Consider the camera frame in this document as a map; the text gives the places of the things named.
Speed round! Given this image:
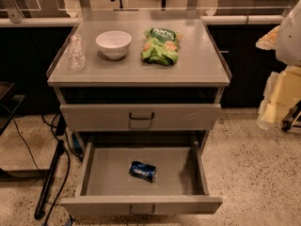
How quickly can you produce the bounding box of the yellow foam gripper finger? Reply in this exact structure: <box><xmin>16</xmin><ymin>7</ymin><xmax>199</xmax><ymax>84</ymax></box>
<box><xmin>256</xmin><ymin>25</ymin><xmax>280</xmax><ymax>50</ymax></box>
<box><xmin>257</xmin><ymin>66</ymin><xmax>301</xmax><ymax>129</ymax></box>

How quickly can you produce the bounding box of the green chip bag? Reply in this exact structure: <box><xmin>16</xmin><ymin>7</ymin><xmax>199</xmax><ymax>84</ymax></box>
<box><xmin>141</xmin><ymin>27</ymin><xmax>182</xmax><ymax>66</ymax></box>

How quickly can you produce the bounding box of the blue pepsi can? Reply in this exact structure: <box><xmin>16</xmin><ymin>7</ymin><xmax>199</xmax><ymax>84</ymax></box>
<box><xmin>129</xmin><ymin>161</ymin><xmax>157</xmax><ymax>183</ymax></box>

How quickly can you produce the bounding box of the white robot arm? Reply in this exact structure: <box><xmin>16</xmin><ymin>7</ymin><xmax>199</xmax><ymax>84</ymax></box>
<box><xmin>256</xmin><ymin>1</ymin><xmax>301</xmax><ymax>130</ymax></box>

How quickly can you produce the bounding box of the open grey middle drawer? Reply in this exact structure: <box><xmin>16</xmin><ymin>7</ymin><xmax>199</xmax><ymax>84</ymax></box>
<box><xmin>62</xmin><ymin>144</ymin><xmax>223</xmax><ymax>216</ymax></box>

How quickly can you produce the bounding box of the white horizontal rail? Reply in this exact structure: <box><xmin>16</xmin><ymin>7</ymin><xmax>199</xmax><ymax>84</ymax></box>
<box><xmin>0</xmin><ymin>15</ymin><xmax>284</xmax><ymax>27</ymax></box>

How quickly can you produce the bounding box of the closed grey upper drawer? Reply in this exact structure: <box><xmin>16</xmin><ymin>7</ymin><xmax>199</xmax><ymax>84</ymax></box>
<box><xmin>60</xmin><ymin>104</ymin><xmax>220</xmax><ymax>132</ymax></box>

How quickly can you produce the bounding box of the clear plastic bottle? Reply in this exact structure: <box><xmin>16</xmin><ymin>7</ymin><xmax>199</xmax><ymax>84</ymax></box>
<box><xmin>68</xmin><ymin>34</ymin><xmax>87</xmax><ymax>72</ymax></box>

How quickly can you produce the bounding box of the black table leg bar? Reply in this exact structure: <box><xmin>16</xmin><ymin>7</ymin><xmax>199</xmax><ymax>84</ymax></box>
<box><xmin>34</xmin><ymin>140</ymin><xmax>64</xmax><ymax>219</ymax></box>

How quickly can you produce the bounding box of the black floor cable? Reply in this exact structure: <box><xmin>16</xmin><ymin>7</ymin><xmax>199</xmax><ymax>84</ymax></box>
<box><xmin>0</xmin><ymin>104</ymin><xmax>74</xmax><ymax>226</ymax></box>

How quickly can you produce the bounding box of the grey drawer cabinet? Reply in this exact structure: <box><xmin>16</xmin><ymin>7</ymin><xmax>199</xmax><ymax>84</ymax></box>
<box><xmin>45</xmin><ymin>8</ymin><xmax>233</xmax><ymax>149</ymax></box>

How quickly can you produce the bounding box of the white ceramic bowl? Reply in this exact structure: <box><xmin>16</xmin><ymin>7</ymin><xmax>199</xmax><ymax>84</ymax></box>
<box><xmin>96</xmin><ymin>31</ymin><xmax>132</xmax><ymax>60</ymax></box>

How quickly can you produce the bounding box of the dark side table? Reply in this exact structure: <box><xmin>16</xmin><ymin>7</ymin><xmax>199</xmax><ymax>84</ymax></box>
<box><xmin>0</xmin><ymin>82</ymin><xmax>24</xmax><ymax>136</ymax></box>

